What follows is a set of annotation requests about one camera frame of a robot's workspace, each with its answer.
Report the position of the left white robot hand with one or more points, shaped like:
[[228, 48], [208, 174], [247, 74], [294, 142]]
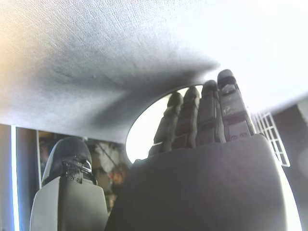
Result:
[[197, 187]]

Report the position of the white column with blue strip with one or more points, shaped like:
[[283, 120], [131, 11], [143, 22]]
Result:
[[26, 180]]

